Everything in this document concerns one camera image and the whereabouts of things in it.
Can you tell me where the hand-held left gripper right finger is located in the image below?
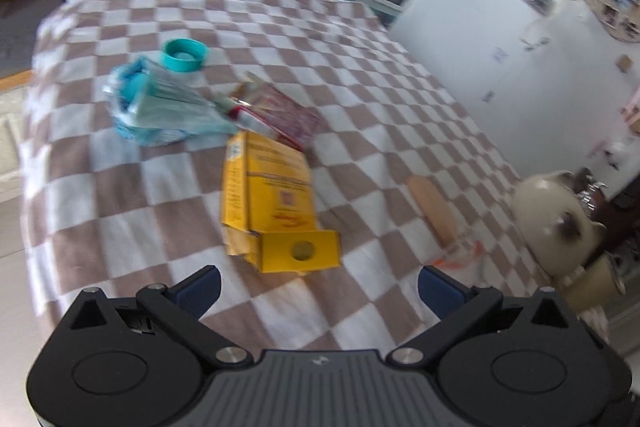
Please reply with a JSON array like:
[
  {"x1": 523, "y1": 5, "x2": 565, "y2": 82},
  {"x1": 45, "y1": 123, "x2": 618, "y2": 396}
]
[{"x1": 386, "y1": 265, "x2": 583, "y2": 366}]

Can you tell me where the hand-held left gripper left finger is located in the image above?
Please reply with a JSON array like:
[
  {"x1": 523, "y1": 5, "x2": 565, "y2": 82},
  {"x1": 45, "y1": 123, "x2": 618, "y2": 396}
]
[{"x1": 62, "y1": 265, "x2": 254, "y2": 367}]

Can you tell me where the yellow cardboard box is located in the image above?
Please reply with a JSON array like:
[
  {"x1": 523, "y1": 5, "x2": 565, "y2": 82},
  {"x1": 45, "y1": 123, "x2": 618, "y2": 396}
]
[{"x1": 221, "y1": 130, "x2": 343, "y2": 276}]

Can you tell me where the red cigarette pack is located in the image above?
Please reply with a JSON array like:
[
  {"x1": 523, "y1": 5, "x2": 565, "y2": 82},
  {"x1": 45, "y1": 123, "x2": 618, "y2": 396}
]
[{"x1": 226, "y1": 73, "x2": 322, "y2": 154}]

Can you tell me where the teal plastic lid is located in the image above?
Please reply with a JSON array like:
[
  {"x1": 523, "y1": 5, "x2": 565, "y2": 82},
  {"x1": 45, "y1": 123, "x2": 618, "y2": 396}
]
[{"x1": 160, "y1": 38, "x2": 209, "y2": 74}]

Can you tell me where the clear wrapper orange print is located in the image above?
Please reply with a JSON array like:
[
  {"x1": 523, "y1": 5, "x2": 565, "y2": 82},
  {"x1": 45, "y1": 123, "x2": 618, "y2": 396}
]
[{"x1": 431, "y1": 239, "x2": 487, "y2": 274}]

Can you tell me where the wooden stick in wrapper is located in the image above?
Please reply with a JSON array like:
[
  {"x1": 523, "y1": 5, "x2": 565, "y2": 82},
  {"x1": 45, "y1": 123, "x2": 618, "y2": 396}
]
[{"x1": 405, "y1": 175, "x2": 460, "y2": 251}]

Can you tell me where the brown white checkered tablecloth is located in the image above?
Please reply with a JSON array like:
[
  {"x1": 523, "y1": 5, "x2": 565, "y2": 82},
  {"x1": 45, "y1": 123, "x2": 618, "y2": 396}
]
[{"x1": 19, "y1": 0, "x2": 568, "y2": 353}]

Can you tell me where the metal faucet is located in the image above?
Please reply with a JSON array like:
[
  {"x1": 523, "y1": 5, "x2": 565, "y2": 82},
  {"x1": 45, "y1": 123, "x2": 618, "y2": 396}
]
[{"x1": 574, "y1": 177, "x2": 610, "y2": 210}]

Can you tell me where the light blue plastic wrapper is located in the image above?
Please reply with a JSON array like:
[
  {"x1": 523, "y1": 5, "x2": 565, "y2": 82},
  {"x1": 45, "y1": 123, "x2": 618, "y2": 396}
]
[{"x1": 102, "y1": 59, "x2": 239, "y2": 148}]

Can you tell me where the grey bench cushion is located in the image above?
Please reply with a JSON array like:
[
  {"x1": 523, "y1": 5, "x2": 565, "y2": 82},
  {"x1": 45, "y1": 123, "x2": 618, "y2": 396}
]
[{"x1": 0, "y1": 0, "x2": 65, "y2": 81}]

